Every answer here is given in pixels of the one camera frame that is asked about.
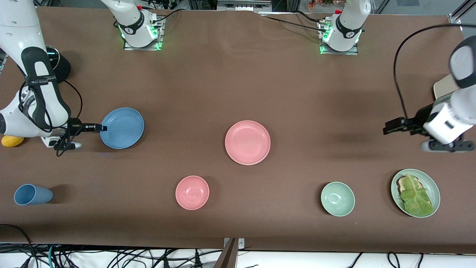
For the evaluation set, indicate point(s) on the small green bowl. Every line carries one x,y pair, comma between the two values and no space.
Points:
337,199

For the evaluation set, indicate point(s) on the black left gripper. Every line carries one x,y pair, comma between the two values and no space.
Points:
418,118

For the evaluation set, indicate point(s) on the toasted bread slice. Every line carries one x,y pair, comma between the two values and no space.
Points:
401,182

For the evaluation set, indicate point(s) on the beige toaster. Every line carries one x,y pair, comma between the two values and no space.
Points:
444,89

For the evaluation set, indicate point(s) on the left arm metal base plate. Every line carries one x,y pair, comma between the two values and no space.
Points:
353,52

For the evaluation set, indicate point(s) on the grey metal frame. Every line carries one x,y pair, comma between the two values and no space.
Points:
241,5

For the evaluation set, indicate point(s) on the brown table cover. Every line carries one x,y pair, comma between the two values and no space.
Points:
238,74

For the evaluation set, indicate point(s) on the small pink bowl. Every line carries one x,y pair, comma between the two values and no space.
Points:
192,192

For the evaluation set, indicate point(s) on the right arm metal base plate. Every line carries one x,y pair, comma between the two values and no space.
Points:
160,37

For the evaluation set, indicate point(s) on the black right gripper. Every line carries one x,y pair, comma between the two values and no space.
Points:
75,125

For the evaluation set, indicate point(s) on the aluminium profile rail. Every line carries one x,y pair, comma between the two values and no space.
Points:
455,18

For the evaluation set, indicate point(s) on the blue cup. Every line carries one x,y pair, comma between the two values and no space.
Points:
31,194

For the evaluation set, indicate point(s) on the green plate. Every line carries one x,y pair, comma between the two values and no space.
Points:
431,188

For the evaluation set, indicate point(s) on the dark camera pole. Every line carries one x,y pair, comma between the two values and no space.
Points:
228,258

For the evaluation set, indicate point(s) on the pink plate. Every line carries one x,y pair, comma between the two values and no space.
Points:
247,142

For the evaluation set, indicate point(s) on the yellow mango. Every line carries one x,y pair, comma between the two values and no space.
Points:
11,142

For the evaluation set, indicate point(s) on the blue plate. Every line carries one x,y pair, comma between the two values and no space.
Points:
122,128

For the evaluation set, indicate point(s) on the colourful flower bunch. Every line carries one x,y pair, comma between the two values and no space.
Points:
316,4

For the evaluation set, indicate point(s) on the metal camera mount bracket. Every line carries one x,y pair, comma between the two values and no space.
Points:
241,243

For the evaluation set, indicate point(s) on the green lettuce leaf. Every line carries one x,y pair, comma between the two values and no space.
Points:
414,199

